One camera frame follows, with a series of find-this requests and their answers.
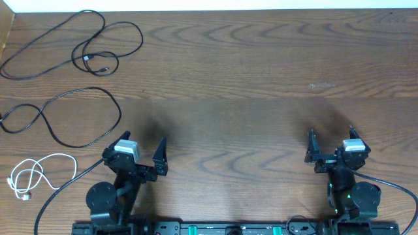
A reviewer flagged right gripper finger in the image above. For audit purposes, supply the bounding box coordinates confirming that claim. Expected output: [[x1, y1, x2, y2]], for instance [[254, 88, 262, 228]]
[[348, 126, 371, 153], [304, 129, 321, 163]]

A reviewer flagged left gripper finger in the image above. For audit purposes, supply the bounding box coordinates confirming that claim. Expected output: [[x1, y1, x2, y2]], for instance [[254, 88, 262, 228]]
[[102, 131, 131, 157], [153, 136, 169, 176]]

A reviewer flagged white USB cable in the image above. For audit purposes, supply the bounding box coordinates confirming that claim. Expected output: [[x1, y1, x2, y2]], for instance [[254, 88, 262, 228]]
[[7, 152, 78, 202]]

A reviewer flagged long thin black cable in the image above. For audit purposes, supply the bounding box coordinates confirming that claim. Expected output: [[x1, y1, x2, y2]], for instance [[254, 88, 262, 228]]
[[0, 8, 144, 81]]

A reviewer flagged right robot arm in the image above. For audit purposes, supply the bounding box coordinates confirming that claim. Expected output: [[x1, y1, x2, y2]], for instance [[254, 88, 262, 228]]
[[304, 127, 381, 235]]

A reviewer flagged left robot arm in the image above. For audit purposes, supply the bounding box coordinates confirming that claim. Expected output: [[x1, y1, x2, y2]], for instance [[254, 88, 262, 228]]
[[83, 131, 169, 234]]

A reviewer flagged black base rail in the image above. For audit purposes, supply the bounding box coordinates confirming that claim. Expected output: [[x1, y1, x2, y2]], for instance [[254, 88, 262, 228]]
[[71, 216, 400, 235]]

